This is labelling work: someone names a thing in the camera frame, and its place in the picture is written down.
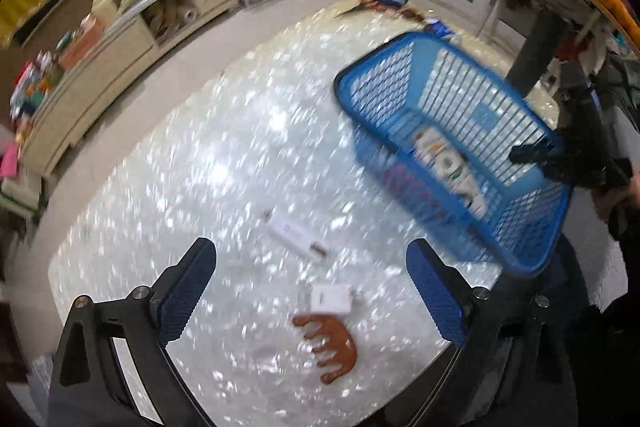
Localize small white bottle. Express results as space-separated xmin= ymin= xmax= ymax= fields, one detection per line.
xmin=449 ymin=31 xmax=463 ymax=48

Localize black cylinder post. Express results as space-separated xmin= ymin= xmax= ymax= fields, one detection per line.
xmin=506 ymin=8 xmax=570 ymax=98

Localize cream TV cabinet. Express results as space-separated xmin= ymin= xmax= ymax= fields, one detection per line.
xmin=20 ymin=0 xmax=239 ymax=178

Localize white TV remote control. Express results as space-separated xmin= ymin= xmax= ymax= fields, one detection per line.
xmin=412 ymin=127 xmax=487 ymax=219

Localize small white box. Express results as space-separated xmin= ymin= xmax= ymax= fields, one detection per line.
xmin=299 ymin=283 xmax=355 ymax=317

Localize brown dried dates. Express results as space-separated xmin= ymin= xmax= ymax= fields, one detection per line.
xmin=399 ymin=8 xmax=424 ymax=20

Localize blue plastic mesh basket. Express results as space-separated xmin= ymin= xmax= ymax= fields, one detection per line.
xmin=333 ymin=31 xmax=570 ymax=277

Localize red-handled scissors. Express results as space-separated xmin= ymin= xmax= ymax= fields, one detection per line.
xmin=335 ymin=3 xmax=371 ymax=18

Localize brown wooden comb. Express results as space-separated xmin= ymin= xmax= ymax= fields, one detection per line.
xmin=291 ymin=313 xmax=358 ymax=386

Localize blue tissue packet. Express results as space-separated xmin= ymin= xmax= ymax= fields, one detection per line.
xmin=424 ymin=17 xmax=454 ymax=39

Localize person's right hand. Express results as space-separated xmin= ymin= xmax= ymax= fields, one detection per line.
xmin=624 ymin=171 xmax=640 ymax=209

